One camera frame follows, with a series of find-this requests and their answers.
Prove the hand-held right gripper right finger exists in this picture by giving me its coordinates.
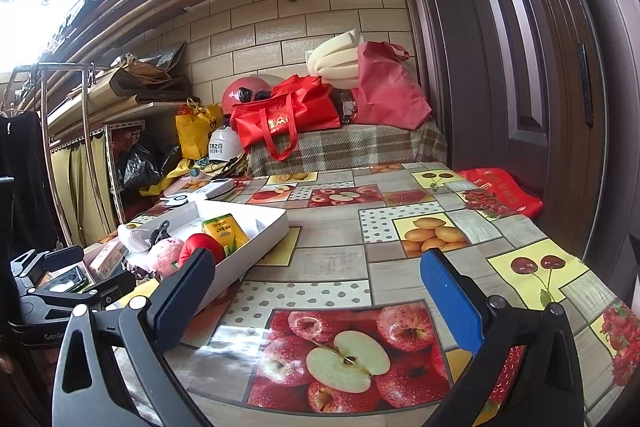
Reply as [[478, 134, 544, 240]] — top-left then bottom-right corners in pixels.
[[420, 249, 586, 427]]

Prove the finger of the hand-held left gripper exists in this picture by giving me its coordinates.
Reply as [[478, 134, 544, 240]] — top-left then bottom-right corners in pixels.
[[30, 269, 138, 313], [10, 246, 85, 280]]

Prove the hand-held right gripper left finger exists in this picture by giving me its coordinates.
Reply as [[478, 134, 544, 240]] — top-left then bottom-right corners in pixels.
[[52, 248, 216, 427]]

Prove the beige tissue packet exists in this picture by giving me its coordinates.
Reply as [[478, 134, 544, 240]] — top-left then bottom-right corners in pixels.
[[87, 241, 128, 280]]

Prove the pink plush ball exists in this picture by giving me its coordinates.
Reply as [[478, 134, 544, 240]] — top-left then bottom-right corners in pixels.
[[147, 237, 188, 280]]

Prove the red apple plush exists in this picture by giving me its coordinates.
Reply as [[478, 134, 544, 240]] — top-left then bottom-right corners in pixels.
[[177, 233, 227, 268]]

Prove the white plastic bag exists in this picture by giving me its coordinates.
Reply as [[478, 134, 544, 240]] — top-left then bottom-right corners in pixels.
[[117, 224, 156, 255]]

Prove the black scrunchie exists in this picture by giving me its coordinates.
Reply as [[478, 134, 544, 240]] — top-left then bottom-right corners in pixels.
[[145, 219, 173, 248]]

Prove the yellow tissue pack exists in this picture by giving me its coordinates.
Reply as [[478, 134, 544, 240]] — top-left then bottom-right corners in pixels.
[[201, 213, 250, 253]]

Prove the white cardboard box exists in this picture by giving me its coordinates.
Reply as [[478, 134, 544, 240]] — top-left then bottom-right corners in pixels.
[[117, 199, 291, 318]]

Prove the shelf with yellow curtain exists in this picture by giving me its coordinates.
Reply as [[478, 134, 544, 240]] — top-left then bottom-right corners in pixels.
[[45, 99, 186, 248]]

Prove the black garment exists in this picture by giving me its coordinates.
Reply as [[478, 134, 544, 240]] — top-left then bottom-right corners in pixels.
[[0, 109, 56, 253]]

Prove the white power bank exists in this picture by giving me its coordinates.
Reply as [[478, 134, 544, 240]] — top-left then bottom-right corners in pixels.
[[192, 179, 236, 202]]

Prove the yellow cloth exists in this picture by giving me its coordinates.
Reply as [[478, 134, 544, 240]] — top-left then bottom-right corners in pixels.
[[140, 157, 211, 198]]

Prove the flat red printed bag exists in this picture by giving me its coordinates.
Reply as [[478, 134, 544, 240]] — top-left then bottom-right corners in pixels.
[[457, 167, 543, 220]]

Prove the black plastic bag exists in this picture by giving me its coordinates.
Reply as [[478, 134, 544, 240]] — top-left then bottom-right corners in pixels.
[[117, 142, 181, 190]]

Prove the fruit print tablecloth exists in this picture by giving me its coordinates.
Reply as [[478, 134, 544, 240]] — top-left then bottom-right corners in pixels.
[[85, 162, 640, 427]]

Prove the metal clothes rack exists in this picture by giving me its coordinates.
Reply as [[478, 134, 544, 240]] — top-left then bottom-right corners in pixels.
[[0, 62, 98, 248]]

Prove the white helmet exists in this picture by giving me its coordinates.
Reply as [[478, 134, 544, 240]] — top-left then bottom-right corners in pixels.
[[207, 126, 246, 162]]

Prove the yellow shopping bag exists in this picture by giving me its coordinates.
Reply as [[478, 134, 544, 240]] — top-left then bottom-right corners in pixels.
[[175, 99, 223, 160]]

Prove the stack of cardboard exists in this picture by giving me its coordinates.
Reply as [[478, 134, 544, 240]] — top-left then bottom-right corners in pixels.
[[65, 41, 193, 118]]

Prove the shiny red tote bag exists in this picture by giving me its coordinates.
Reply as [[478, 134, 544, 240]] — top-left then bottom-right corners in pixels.
[[230, 74, 343, 162]]

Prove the pink helmet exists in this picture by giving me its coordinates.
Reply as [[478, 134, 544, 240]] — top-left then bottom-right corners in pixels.
[[220, 76, 281, 118]]

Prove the red paper bag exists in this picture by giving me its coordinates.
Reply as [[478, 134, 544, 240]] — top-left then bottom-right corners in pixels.
[[350, 41, 433, 130]]

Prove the brown panelled door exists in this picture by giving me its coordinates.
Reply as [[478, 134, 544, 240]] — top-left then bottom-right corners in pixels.
[[390, 0, 640, 258]]

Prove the cream foam roll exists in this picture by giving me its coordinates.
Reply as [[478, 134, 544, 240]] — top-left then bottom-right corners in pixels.
[[306, 27, 368, 92]]

